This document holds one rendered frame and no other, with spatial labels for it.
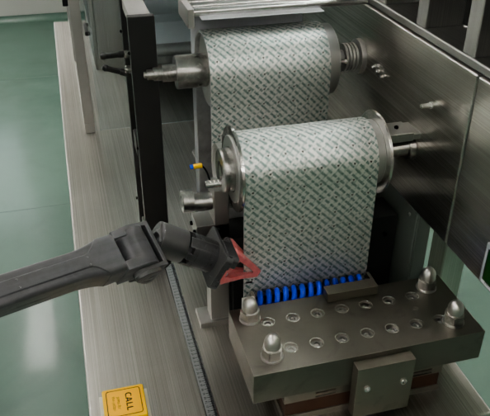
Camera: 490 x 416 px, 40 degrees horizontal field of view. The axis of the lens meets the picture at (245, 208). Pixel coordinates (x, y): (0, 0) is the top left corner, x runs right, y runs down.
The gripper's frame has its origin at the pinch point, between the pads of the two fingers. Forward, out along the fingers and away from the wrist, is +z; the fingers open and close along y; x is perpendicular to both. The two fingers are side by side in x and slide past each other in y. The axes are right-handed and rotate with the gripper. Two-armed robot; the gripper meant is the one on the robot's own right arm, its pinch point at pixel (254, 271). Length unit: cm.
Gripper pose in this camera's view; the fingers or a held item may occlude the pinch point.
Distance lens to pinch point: 118.4
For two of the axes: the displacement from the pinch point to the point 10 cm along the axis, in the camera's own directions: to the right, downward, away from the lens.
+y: 2.7, 5.1, -8.2
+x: 5.0, -8.0, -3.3
